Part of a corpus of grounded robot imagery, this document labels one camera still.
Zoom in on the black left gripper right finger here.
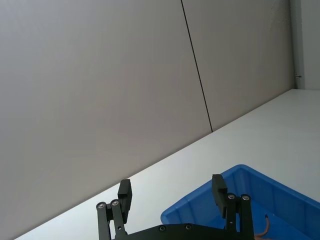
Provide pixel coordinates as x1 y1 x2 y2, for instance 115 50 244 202
211 174 255 240

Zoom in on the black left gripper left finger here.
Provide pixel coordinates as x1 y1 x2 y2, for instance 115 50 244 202
95 179 134 240

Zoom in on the blue plastic bin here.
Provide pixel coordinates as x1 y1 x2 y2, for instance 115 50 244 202
160 164 320 240

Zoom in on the thin brown cable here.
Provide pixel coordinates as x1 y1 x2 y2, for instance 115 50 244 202
254 214 271 240

